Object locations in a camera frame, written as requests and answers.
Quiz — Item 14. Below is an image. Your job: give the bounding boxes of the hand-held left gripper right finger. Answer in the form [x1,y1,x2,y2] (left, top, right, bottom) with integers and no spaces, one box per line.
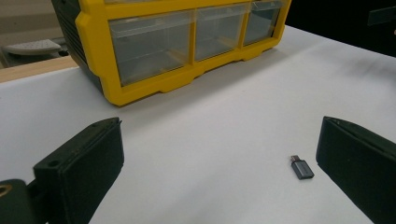
[316,116,396,224]

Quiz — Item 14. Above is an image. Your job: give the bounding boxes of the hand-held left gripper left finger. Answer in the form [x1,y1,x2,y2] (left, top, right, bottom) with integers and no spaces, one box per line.
[32,117,125,224]

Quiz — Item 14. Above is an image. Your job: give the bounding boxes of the small grey usb adapter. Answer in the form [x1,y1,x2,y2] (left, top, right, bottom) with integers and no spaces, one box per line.
[290,154,316,181]

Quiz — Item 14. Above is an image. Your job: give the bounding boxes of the yellow and black organizer cabinet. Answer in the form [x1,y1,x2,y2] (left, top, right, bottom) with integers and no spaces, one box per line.
[50,0,293,107]

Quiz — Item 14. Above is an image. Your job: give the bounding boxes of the grey plastic base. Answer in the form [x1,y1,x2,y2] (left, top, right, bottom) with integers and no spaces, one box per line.
[1,38,69,68]

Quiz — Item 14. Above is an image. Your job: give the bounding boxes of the set of clear drawers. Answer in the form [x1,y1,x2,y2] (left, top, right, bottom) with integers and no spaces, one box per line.
[104,0,286,88]

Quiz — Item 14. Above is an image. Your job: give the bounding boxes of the black curtain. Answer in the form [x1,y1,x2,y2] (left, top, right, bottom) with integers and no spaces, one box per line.
[285,0,396,58]

